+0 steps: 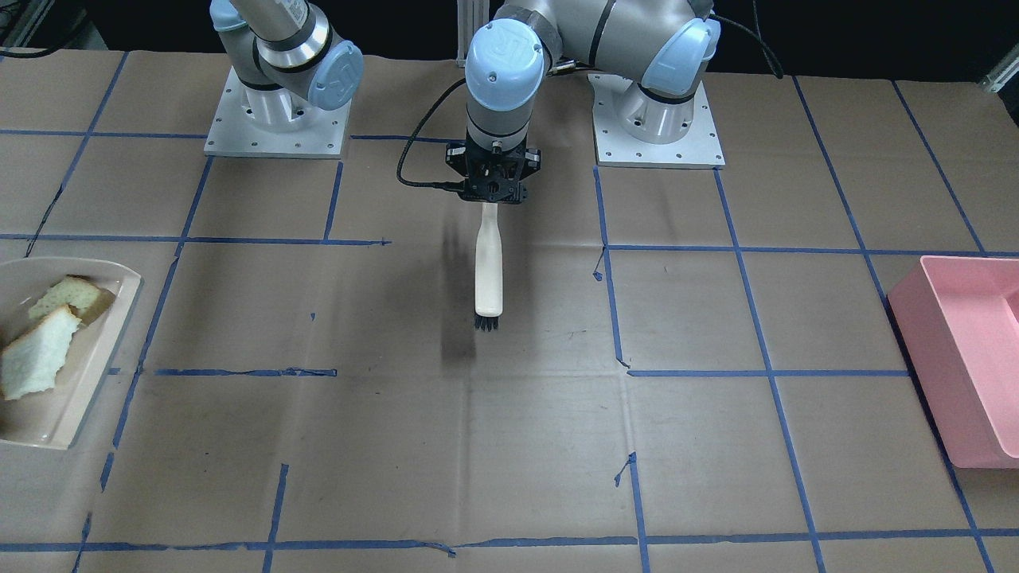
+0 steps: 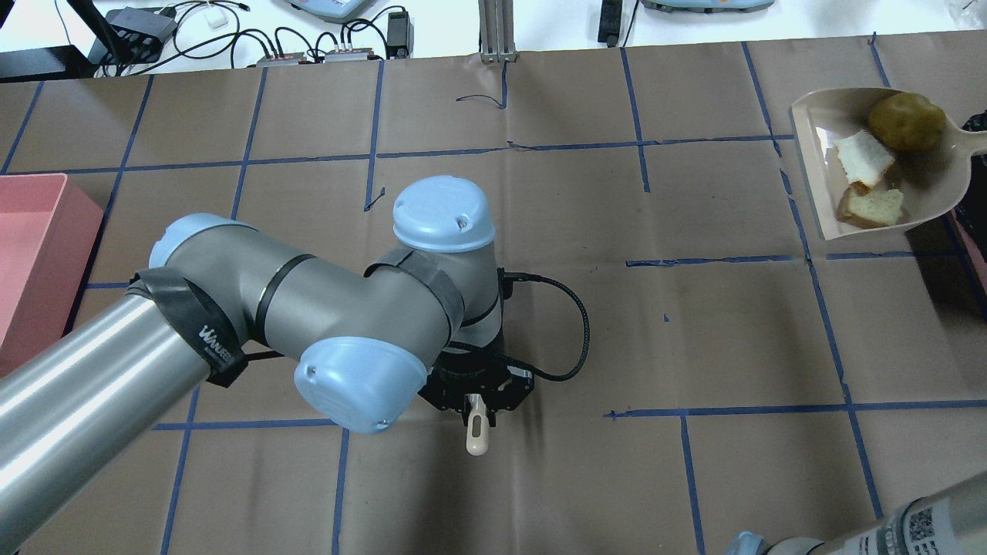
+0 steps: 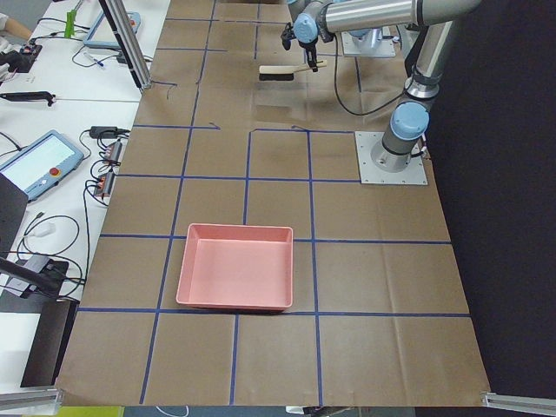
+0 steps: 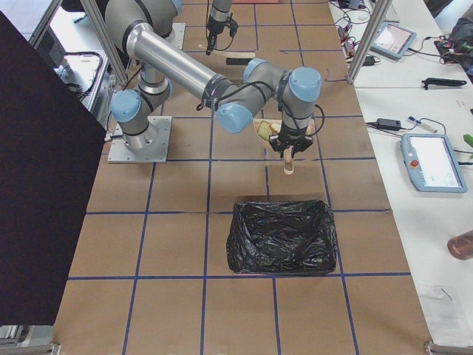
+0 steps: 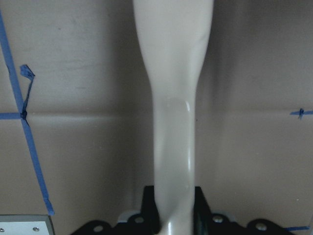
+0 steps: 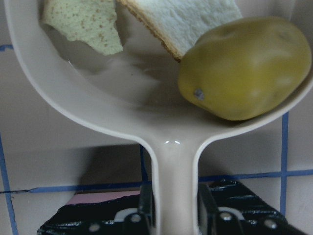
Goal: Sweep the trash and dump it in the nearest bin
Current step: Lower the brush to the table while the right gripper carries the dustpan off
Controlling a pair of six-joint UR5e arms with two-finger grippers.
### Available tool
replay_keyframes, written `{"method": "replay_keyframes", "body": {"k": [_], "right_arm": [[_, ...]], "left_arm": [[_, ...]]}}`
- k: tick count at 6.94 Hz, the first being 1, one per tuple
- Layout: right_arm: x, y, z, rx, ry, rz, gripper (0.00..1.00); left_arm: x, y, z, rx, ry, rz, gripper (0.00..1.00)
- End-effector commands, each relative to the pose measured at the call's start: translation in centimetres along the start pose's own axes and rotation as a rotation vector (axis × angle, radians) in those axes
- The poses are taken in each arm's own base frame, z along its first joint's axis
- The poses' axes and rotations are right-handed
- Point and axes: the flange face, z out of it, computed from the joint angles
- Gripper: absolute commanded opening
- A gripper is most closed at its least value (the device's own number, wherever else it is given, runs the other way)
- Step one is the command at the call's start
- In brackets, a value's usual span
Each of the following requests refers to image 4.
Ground brown bottle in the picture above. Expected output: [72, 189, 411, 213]
[447, 230, 472, 260]

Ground black bag lined bin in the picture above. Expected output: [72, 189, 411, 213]
[226, 200, 338, 276]

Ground beige hand brush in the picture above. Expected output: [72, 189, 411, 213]
[211, 49, 256, 66]

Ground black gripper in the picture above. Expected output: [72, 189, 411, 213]
[269, 122, 313, 154]
[207, 15, 238, 47]

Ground far teach pendant tablet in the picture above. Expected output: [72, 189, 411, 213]
[370, 22, 417, 60]

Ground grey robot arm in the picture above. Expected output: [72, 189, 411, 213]
[104, 1, 321, 153]
[206, 0, 239, 53]

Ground bread slice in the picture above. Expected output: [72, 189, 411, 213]
[256, 121, 274, 141]

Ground black power adapter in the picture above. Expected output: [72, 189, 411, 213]
[375, 118, 402, 131]

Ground teach pendant tablet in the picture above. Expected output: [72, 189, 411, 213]
[370, 22, 417, 60]
[401, 133, 468, 193]

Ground near teach pendant tablet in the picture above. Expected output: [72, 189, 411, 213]
[401, 133, 468, 193]

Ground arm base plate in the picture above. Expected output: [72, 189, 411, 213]
[165, 22, 186, 50]
[108, 115, 172, 163]

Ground small brown cracker piece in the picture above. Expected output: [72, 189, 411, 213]
[270, 122, 282, 135]

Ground aluminium frame post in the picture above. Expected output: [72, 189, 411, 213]
[346, 0, 392, 84]

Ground black side panel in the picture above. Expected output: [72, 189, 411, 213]
[1, 17, 104, 325]

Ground beige plastic dustpan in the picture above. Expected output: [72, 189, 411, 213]
[253, 118, 316, 175]

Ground black handheld tool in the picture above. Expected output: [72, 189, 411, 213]
[421, 77, 467, 90]

